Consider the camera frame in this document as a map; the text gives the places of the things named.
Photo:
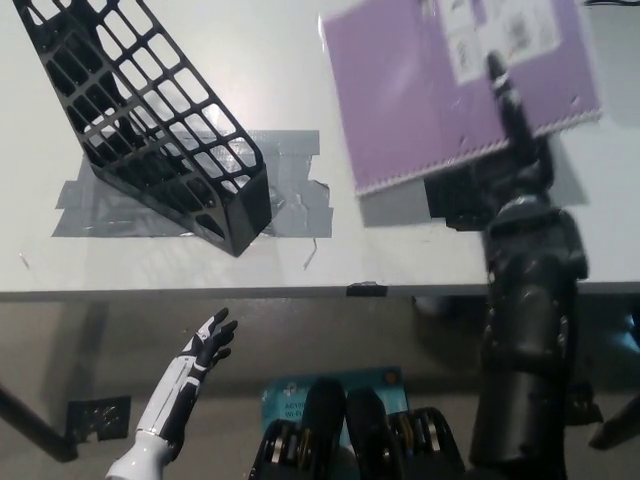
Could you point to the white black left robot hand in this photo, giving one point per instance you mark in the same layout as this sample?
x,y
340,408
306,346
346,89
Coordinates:
x,y
185,375

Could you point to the purple spiral notebook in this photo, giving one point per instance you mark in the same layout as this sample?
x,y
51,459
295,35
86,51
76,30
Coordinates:
x,y
400,100

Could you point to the black desk leg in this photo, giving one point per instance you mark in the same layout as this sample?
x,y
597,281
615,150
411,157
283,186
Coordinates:
x,y
35,420
617,425

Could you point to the black mesh file shelf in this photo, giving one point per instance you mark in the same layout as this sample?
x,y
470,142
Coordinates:
x,y
245,210

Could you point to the black floor tape patch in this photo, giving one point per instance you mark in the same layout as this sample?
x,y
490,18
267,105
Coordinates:
x,y
585,405
97,417

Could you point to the small black tape strip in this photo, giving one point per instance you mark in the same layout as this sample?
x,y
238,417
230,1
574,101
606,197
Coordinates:
x,y
366,290

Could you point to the grey duct tape patch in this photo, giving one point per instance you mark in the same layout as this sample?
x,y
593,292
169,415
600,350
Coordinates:
x,y
300,210

